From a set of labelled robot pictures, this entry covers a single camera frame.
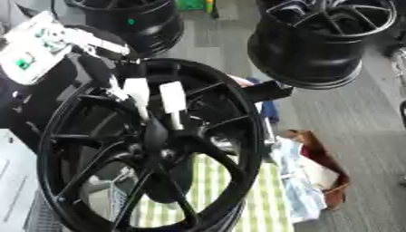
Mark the brown paper bag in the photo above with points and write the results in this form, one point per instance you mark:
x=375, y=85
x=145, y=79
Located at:
x=327, y=169

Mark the black spoked wheel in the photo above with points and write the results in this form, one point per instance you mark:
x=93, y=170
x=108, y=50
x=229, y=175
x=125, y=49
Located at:
x=232, y=169

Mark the black wheel rim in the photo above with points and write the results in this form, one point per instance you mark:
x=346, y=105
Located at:
x=143, y=27
x=306, y=51

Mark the black block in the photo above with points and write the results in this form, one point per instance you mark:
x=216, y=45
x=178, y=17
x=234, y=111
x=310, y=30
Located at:
x=267, y=90

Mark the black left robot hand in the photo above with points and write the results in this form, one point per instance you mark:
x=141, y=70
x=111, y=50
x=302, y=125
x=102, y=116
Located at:
x=98, y=71

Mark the white blue plastic bag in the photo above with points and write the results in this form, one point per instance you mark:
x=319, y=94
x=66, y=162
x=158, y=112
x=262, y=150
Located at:
x=301, y=187

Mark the green box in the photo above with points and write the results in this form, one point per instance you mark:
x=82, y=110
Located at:
x=190, y=4

